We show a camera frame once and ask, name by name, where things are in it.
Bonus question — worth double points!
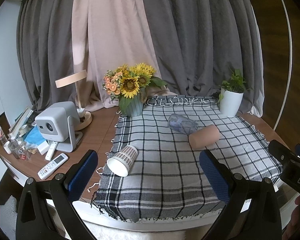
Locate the white patterned paper cup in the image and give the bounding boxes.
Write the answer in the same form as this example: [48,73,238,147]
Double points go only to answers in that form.
[107,145,138,177]

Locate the pink ceramic cup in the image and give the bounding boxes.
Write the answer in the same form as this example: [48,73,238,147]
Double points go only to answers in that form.
[189,125,221,150]

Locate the clear plastic cup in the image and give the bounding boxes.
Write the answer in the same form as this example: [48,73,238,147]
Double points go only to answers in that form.
[168,114,198,135]

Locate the person's hand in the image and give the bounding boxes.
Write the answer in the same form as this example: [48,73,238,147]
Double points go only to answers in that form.
[282,195,300,240]

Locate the white air conditioner remote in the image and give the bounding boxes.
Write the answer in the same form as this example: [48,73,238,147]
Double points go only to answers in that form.
[38,153,69,180]

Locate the small white box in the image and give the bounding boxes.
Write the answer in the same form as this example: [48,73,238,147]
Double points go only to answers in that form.
[37,140,50,155]

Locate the slim white remote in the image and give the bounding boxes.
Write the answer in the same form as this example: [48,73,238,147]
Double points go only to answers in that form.
[45,141,58,161]

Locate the small glass jar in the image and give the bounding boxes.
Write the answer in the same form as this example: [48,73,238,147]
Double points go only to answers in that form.
[12,140,31,160]

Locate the blue packet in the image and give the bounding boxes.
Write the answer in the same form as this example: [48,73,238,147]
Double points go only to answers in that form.
[24,126,45,146]

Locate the tape roll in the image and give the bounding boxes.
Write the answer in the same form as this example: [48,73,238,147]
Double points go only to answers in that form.
[19,124,30,135]

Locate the checkered grey white cloth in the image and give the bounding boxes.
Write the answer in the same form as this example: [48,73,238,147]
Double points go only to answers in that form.
[92,95,283,222]

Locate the white projector on stand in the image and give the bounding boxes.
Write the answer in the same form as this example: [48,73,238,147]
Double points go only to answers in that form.
[35,101,83,153]

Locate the stack of books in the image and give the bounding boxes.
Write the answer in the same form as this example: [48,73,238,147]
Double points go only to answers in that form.
[8,107,33,138]

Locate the wooden desk lamp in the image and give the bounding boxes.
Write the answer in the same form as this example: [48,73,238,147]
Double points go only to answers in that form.
[55,70,93,131]

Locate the white pot green plant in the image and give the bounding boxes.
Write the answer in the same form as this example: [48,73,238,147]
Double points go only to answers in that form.
[218,69,252,118]

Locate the sunflower bouquet in vase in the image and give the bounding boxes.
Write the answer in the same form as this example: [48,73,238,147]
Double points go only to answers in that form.
[103,63,167,117]

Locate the white curved floor lamp pole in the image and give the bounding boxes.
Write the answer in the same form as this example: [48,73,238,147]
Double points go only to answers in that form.
[272,0,293,132]

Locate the grey curtain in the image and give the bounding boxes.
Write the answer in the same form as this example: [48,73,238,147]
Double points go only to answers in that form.
[17,0,264,117]

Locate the beige curtain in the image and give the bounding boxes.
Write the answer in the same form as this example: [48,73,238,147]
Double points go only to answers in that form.
[71,0,161,112]

